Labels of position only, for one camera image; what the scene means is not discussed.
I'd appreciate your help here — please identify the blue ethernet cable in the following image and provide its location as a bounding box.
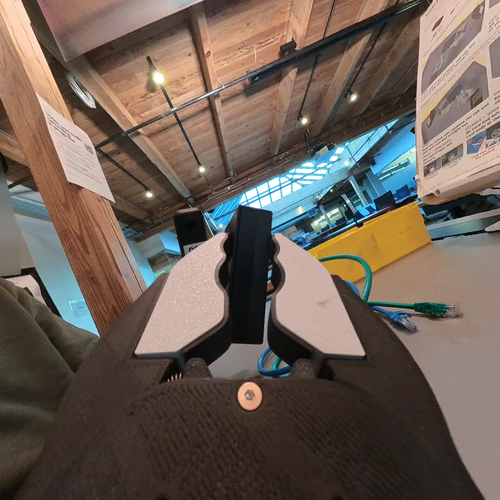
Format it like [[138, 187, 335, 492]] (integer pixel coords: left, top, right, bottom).
[[257, 279, 418, 378]]

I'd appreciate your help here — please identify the black network switch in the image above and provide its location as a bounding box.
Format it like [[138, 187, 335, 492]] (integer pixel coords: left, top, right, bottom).
[[228, 205, 273, 345]]

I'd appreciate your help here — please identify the person's left forearm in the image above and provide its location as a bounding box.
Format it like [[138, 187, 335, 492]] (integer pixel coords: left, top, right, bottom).
[[0, 275, 100, 500]]

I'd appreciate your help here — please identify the white paper notice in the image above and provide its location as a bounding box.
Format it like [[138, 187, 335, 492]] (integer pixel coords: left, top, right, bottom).
[[36, 93, 116, 202]]

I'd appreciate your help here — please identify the grey sheet metal duct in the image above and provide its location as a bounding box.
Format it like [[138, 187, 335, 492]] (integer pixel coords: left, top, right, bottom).
[[37, 0, 209, 62]]

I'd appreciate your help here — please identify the printed instruction sheet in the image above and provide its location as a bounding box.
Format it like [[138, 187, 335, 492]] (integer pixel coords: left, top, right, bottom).
[[415, 0, 500, 196]]

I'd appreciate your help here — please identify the skylight window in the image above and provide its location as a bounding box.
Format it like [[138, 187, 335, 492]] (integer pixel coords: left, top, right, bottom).
[[238, 142, 350, 209]]

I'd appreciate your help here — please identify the yellow plastic bin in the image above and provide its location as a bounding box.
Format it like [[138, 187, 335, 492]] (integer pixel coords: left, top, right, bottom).
[[309, 201, 431, 284]]

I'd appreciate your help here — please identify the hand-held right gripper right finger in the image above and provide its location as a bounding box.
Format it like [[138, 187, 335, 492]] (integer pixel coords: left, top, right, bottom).
[[268, 233, 367, 362]]

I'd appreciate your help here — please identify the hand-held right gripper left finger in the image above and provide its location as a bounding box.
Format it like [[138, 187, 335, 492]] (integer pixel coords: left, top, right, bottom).
[[134, 232, 234, 362]]

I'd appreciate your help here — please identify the wooden post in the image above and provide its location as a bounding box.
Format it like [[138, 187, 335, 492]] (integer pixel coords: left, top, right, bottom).
[[0, 0, 147, 336]]

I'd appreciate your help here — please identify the silver flexible duct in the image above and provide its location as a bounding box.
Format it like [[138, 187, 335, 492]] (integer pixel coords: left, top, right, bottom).
[[66, 71, 97, 109]]

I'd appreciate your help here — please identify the green ethernet cable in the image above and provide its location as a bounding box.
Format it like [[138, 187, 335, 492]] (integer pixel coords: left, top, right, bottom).
[[271, 254, 459, 377]]

